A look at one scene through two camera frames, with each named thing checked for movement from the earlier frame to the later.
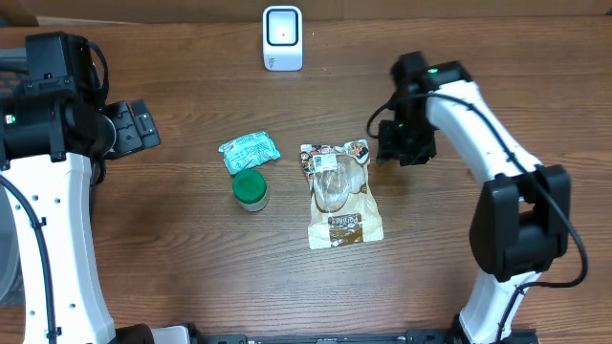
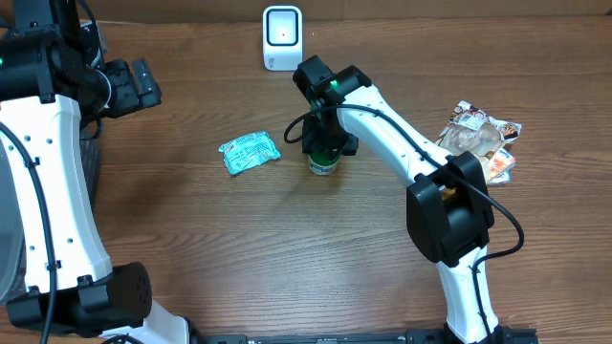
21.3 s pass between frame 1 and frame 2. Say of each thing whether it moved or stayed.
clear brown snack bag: moved
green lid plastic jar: moved
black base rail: stayed
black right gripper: moved
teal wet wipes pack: stayed
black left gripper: moved
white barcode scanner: stayed
